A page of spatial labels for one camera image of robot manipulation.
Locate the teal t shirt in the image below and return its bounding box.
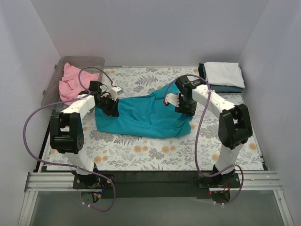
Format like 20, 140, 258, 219
95, 84, 192, 138

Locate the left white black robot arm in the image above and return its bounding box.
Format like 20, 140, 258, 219
50, 81, 123, 188

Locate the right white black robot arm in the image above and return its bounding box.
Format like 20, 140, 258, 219
165, 75, 253, 187

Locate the folded grey-blue t shirt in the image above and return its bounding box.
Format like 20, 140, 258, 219
209, 84, 243, 93

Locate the pink t shirt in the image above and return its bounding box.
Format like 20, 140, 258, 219
59, 63, 99, 101

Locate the clear plastic bin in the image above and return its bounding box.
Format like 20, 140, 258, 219
41, 56, 105, 106

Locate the floral table mat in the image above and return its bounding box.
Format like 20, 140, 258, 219
43, 66, 264, 172

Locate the folded white t shirt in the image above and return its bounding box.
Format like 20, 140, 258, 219
204, 62, 245, 89

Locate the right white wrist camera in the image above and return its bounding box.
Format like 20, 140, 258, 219
163, 93, 180, 107

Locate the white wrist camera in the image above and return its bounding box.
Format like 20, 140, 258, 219
109, 86, 123, 100
163, 93, 180, 107

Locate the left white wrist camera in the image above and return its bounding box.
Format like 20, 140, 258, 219
109, 86, 123, 100

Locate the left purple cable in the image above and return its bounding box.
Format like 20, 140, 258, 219
23, 67, 116, 212

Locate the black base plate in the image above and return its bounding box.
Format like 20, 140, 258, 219
73, 171, 241, 199

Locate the aluminium frame rail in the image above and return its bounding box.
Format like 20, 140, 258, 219
18, 170, 294, 226

